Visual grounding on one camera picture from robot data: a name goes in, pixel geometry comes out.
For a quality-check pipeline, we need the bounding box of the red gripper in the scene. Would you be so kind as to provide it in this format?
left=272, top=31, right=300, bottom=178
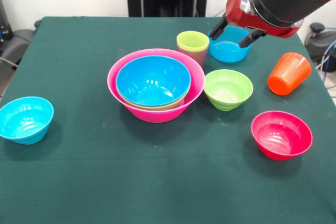
left=209, top=0, right=304, bottom=49

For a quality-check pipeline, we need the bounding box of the purple cup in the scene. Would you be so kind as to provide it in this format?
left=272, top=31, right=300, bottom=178
left=178, top=46, right=209, bottom=69

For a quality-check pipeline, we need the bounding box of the lime green cup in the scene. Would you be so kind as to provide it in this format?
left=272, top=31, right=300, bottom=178
left=176, top=30, right=210, bottom=52

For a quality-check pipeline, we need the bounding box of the large blue bowl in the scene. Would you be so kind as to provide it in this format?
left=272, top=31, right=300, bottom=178
left=115, top=55, right=192, bottom=108

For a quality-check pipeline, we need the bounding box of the large green bowl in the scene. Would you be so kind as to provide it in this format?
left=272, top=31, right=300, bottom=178
left=118, top=94, right=191, bottom=112

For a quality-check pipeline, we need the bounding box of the large pink bowl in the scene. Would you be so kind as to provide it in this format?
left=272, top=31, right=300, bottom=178
left=107, top=48, right=206, bottom=124

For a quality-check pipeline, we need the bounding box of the medium blue bowl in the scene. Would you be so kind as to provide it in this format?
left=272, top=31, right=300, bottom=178
left=208, top=25, right=254, bottom=63

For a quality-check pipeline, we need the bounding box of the small green bowl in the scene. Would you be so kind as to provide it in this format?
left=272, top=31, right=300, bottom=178
left=204, top=69, right=254, bottom=112

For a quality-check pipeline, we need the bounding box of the orange cup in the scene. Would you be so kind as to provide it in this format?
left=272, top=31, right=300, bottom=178
left=267, top=52, right=312, bottom=97

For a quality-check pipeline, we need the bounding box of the black wheel base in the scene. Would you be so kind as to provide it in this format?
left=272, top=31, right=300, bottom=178
left=306, top=23, right=336, bottom=72
left=0, top=19, right=43, bottom=78

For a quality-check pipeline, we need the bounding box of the small red-pink bowl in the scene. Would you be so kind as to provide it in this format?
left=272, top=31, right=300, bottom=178
left=250, top=110, right=313, bottom=161

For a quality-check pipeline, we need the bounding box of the dark green table cloth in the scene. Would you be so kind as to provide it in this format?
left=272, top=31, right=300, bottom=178
left=0, top=16, right=336, bottom=224

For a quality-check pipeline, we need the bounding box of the small light blue bowl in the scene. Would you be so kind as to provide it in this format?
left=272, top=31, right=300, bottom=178
left=0, top=96, right=55, bottom=145

